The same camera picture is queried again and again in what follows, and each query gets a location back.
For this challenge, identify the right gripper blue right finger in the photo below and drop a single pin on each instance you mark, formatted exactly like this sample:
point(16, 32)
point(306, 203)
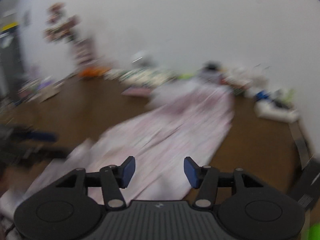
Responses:
point(205, 179)

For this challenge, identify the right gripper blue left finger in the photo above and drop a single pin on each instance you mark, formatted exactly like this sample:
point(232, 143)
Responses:
point(113, 178)

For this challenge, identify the pink floral garment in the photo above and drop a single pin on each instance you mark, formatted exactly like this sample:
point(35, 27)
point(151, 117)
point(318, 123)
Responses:
point(189, 120)

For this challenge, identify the container of oranges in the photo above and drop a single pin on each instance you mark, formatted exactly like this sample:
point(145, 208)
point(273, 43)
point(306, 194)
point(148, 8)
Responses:
point(93, 71)

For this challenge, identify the pink wrapped vase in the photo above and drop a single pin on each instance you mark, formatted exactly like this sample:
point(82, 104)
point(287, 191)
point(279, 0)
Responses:
point(84, 51)

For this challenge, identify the pink flower bouquet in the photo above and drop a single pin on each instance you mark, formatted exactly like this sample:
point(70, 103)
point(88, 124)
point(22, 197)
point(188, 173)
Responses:
point(60, 25)

